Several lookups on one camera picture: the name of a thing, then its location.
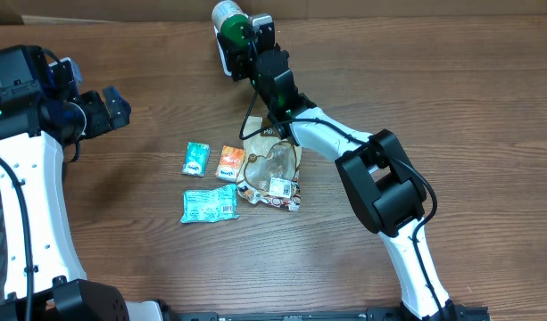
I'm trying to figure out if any green lid jar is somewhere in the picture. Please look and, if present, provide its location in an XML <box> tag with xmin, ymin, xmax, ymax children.
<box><xmin>211</xmin><ymin>0</ymin><xmax>249</xmax><ymax>46</ymax></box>

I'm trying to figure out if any small teal box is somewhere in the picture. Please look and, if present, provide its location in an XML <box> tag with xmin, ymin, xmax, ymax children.
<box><xmin>182</xmin><ymin>142</ymin><xmax>211</xmax><ymax>177</ymax></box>

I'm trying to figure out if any small orange box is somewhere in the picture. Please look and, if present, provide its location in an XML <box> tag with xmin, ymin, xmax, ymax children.
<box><xmin>215</xmin><ymin>145</ymin><xmax>245</xmax><ymax>183</ymax></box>

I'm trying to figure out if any beige snack pouch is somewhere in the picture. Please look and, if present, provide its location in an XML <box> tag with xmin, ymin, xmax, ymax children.
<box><xmin>236</xmin><ymin>116</ymin><xmax>302</xmax><ymax>211</ymax></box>

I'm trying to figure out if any teal snack packet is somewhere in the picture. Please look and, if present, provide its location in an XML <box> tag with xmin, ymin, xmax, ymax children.
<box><xmin>180</xmin><ymin>184</ymin><xmax>239</xmax><ymax>224</ymax></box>

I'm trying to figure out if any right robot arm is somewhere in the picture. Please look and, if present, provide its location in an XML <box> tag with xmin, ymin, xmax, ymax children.
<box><xmin>215</xmin><ymin>18</ymin><xmax>455</xmax><ymax>320</ymax></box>

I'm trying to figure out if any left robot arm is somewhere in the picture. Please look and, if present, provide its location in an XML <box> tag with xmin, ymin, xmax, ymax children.
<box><xmin>0</xmin><ymin>45</ymin><xmax>167</xmax><ymax>320</ymax></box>

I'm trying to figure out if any white barcode scanner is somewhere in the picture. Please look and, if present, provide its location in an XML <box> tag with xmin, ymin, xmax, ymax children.
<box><xmin>213</xmin><ymin>26</ymin><xmax>232</xmax><ymax>78</ymax></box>

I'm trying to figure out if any brown cardboard backdrop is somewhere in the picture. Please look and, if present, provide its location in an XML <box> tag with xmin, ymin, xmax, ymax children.
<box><xmin>0</xmin><ymin>0</ymin><xmax>547</xmax><ymax>24</ymax></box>

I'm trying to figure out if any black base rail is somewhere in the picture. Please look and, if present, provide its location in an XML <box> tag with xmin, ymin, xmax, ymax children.
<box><xmin>162</xmin><ymin>303</ymin><xmax>491</xmax><ymax>321</ymax></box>

